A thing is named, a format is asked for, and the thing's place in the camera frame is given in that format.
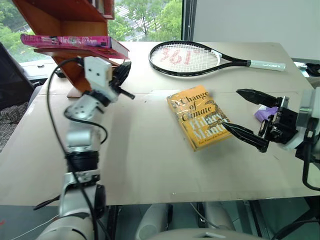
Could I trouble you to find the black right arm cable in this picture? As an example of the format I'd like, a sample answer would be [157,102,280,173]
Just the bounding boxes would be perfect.
[301,139,320,192]

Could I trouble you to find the pale standing books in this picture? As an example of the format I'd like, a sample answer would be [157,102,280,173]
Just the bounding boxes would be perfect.
[91,0,116,20]

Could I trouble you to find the wooden bookshelf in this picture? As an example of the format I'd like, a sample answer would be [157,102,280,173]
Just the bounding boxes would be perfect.
[11,0,121,99]

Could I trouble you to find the black flat panel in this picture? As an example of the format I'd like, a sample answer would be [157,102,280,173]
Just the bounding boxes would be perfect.
[0,42,35,111]

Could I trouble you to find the black floor cable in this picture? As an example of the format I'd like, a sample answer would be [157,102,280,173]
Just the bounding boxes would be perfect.
[272,218,320,240]

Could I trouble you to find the black white tennis racket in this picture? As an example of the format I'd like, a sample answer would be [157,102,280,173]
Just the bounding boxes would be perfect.
[148,40,286,77]

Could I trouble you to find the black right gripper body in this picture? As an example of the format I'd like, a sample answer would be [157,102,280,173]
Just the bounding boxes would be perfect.
[258,96,300,146]

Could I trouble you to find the yellow paperback book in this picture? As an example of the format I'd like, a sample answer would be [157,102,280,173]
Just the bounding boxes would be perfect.
[166,84,233,153]

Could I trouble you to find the purple crumpled bag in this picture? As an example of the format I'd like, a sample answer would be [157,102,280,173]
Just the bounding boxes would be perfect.
[254,104,278,123]

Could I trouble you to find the dark patterned cloth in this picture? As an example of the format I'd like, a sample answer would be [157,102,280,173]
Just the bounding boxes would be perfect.
[0,101,31,152]

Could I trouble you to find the black window frame post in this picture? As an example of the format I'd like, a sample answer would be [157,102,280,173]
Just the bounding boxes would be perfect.
[181,0,197,42]

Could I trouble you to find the clear plastic wrapper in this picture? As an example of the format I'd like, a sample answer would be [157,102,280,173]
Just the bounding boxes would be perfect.
[294,61,308,72]

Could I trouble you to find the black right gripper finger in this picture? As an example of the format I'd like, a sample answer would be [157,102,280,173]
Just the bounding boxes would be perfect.
[236,88,282,107]
[221,121,270,153]

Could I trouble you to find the pink hardcover book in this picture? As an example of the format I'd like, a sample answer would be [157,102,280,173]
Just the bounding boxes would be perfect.
[19,33,131,61]

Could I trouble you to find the silver rounded robot leg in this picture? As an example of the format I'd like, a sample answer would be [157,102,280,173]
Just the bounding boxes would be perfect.
[136,203,174,240]
[203,201,237,232]

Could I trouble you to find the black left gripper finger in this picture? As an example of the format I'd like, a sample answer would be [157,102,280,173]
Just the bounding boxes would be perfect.
[115,61,132,82]
[116,86,136,100]

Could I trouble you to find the black bundled object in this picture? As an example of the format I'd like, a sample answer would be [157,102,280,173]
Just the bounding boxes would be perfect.
[304,62,320,77]

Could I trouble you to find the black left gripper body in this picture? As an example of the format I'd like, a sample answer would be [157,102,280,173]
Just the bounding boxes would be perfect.
[107,65,126,94]

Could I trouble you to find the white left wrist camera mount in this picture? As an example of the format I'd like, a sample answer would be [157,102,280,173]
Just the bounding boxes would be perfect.
[83,56,120,103]

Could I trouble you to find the thin white cable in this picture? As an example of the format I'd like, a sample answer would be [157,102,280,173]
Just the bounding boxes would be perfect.
[0,214,61,240]

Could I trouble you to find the grey robot torso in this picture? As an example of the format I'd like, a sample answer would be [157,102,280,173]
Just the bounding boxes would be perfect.
[149,227,258,240]

